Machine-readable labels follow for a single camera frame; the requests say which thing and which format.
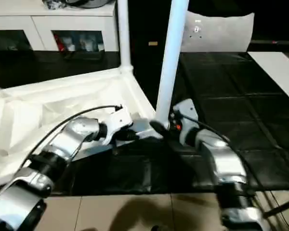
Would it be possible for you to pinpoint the white plastic table top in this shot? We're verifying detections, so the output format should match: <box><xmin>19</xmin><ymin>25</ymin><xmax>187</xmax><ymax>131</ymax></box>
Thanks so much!
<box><xmin>0</xmin><ymin>67</ymin><xmax>165</xmax><ymax>188</ymax></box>

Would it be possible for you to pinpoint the grey cushion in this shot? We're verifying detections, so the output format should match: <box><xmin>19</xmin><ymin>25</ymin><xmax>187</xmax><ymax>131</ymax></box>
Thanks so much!
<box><xmin>180</xmin><ymin>12</ymin><xmax>255</xmax><ymax>53</ymax></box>

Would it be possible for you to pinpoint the black cabinet with gold label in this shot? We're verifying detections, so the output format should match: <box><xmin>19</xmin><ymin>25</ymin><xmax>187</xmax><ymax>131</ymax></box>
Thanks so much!
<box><xmin>117</xmin><ymin>0</ymin><xmax>289</xmax><ymax>52</ymax></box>

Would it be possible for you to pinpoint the white flat board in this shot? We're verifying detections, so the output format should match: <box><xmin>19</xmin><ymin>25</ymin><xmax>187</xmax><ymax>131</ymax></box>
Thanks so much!
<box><xmin>248</xmin><ymin>51</ymin><xmax>289</xmax><ymax>106</ymax></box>

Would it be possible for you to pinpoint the black stand leg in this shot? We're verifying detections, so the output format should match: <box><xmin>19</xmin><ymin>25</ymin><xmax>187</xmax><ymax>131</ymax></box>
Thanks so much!
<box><xmin>266</xmin><ymin>202</ymin><xmax>289</xmax><ymax>217</ymax></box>

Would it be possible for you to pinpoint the white glass-door cabinet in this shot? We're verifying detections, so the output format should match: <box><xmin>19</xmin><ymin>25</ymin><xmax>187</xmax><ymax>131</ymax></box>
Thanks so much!
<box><xmin>0</xmin><ymin>0</ymin><xmax>120</xmax><ymax>53</ymax></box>

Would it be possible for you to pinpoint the dark round appliance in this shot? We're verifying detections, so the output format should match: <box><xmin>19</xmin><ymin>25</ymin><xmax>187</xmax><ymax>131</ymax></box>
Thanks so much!
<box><xmin>42</xmin><ymin>0</ymin><xmax>117</xmax><ymax>10</ymax></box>

